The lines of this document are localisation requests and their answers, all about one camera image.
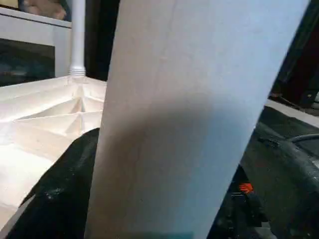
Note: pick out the tan rounded ornament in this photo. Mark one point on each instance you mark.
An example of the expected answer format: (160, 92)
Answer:
(42, 8)

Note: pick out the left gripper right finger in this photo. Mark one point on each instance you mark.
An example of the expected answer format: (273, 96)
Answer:
(289, 194)

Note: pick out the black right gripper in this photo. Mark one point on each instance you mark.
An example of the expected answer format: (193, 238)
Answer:
(245, 199)

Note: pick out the white glass-door cabinet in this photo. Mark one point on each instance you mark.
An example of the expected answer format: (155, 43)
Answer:
(30, 30)

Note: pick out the white plastic table top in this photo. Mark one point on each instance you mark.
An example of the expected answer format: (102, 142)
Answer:
(37, 119)

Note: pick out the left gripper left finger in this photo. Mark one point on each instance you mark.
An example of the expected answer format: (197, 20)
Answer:
(62, 194)

